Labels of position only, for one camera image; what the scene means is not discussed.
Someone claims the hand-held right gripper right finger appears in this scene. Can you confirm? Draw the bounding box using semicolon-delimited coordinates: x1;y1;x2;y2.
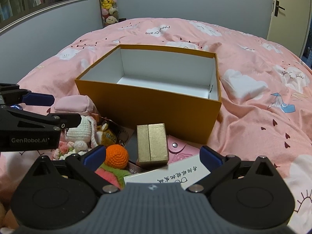
187;145;283;193

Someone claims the pink snap wallet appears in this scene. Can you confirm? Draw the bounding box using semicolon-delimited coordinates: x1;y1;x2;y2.
167;135;203;164

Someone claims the orange cardboard box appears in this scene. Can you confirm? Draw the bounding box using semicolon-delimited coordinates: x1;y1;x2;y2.
74;44;222;145

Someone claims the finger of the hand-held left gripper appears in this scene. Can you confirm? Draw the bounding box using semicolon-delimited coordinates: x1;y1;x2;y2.
0;108;82;130
0;83;55;106

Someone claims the fox plush keychain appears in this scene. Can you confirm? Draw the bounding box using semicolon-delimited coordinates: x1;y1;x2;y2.
96;121;132;149

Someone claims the pink fabric pouch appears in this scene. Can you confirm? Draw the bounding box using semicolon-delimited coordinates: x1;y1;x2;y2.
53;96;96;117

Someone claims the orange crochet ball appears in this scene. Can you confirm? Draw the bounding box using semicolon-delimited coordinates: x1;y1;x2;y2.
105;144;129;169

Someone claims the pink plush peach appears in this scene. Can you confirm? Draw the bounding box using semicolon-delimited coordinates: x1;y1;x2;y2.
95;162;132;191

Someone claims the white printed card box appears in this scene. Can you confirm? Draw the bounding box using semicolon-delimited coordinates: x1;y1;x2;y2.
123;160;212;191

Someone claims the white crochet bunny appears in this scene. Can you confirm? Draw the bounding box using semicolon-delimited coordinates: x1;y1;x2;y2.
64;114;98;152

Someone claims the cream door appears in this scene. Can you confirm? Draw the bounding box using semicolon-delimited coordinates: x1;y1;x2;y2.
267;0;310;51

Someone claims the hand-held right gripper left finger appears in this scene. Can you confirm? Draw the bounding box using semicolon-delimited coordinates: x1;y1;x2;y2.
26;145;121;194

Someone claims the hanging plush toy column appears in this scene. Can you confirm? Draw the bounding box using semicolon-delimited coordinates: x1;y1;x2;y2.
99;0;120;27

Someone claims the black door handle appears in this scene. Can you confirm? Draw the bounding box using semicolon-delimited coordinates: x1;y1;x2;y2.
272;0;285;17

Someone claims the pink cloud-print blanket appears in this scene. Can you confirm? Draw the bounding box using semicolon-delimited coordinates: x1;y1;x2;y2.
0;17;312;234

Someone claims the gold gift box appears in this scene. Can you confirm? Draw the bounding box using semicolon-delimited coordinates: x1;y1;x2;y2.
136;123;169;164

